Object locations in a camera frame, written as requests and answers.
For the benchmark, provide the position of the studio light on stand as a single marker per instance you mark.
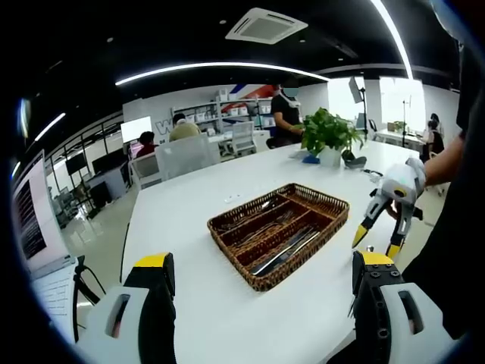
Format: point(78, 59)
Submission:
point(356, 89)

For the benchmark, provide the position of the green potted plant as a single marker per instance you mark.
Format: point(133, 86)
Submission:
point(326, 130)

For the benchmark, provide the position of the white display screen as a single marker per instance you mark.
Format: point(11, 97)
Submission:
point(136, 129)

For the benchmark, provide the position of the white translucent desk partition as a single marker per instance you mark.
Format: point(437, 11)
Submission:
point(185, 155)

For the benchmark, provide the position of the white laptop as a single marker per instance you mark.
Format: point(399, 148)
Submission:
point(34, 212)

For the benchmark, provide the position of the white mesh office chair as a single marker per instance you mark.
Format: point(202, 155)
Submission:
point(242, 134)
point(146, 168)

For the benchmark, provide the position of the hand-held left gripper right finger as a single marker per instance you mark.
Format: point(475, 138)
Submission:
point(371, 322)

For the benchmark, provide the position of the black grey curved device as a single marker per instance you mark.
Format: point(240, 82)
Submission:
point(356, 162)

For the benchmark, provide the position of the black monitor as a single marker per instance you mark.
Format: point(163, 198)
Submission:
point(76, 163)
point(108, 163)

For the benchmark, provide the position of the ceiling air conditioner vent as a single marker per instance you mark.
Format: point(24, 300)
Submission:
point(265, 26)

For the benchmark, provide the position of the person's black shirt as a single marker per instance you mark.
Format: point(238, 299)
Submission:
point(454, 246)

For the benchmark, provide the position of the long curved ceiling light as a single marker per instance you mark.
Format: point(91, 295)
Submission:
point(227, 64)

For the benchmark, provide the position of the person's right hand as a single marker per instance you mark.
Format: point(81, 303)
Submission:
point(394, 210)

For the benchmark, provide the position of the white storage shelf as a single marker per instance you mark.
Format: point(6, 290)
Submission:
point(242, 110)

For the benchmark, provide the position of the brown wicker storage tray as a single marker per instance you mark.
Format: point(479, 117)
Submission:
point(314, 201)

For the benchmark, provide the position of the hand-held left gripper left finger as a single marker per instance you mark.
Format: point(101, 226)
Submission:
point(155, 322)

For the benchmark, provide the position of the ceiling light strip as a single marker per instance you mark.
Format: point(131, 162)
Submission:
point(50, 126)
point(394, 36)

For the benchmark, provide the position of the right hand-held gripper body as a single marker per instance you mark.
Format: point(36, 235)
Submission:
point(403, 180)

